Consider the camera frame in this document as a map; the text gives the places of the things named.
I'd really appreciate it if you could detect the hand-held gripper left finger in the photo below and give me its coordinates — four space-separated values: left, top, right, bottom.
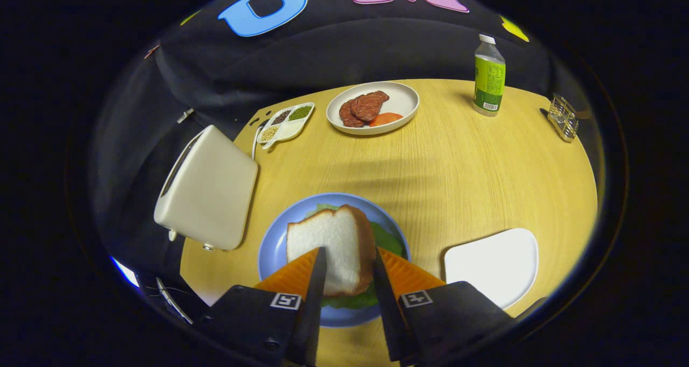
193 246 328 367

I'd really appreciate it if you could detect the toasted bread slice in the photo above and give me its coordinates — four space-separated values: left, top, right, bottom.
286 204 377 297

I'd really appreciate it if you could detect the wire cutlery basket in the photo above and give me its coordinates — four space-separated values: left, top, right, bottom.
547 94 580 143

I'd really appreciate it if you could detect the white toaster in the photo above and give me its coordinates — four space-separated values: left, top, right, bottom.
153 124 259 251

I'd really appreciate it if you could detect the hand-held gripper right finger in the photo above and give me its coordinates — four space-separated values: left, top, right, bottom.
373 247 516 365

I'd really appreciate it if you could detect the blue round plate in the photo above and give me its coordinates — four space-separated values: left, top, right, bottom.
258 193 411 328

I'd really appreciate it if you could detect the white divided condiment dish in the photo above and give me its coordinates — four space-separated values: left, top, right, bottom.
256 102 315 150

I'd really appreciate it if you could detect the green label plastic bottle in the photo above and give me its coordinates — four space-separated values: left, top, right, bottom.
473 34 507 117

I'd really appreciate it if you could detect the black backdrop cloth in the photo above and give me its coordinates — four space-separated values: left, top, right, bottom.
89 0 598 281

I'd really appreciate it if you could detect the orange tomato slice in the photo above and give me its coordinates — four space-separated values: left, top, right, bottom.
369 112 404 127

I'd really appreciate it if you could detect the white square plate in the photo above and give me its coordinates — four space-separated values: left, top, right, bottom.
444 228 539 309

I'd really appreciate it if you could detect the brown meat patty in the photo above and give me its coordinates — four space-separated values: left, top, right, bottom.
339 99 367 128
350 91 390 122

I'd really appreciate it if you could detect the green lettuce leaf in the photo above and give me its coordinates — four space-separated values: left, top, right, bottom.
304 203 405 309

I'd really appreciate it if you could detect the white stand frame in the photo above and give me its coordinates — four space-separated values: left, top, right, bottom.
155 277 193 324

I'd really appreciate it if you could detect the bright screen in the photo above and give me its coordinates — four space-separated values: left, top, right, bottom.
110 256 140 288

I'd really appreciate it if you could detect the round white plate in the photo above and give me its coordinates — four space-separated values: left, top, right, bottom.
326 81 420 136

